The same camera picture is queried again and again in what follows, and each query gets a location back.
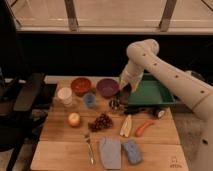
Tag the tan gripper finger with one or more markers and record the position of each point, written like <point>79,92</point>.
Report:
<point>134,86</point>
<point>122,83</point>

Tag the black eraser block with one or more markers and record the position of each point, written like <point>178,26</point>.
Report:
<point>125,94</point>

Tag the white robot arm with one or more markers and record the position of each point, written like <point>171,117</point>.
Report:
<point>194,93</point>

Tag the purple bowl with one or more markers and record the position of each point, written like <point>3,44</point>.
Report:
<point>107,87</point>

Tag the red bowl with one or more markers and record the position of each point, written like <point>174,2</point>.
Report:
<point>80,86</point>

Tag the green plastic tray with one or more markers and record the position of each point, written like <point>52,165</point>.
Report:
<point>150,92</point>

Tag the blue cup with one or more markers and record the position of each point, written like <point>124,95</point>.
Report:
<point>89,100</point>

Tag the peeled banana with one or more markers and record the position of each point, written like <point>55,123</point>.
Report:
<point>126,127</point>

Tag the bunch of dark grapes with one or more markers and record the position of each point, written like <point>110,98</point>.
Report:
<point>100,123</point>

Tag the orange carrot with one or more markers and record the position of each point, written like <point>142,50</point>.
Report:
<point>139,131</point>

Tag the white cup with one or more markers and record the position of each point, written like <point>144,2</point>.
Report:
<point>65,96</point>

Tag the round metal dish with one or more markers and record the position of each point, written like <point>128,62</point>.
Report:
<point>196,75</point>

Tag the blue sponge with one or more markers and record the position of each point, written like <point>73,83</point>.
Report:
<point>132,151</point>

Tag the metal fork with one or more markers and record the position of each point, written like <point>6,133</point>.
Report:
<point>88,141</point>

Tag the light blue cloth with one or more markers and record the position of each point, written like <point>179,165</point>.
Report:
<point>110,153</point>

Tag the black office chair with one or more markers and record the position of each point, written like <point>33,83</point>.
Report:
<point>18,125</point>

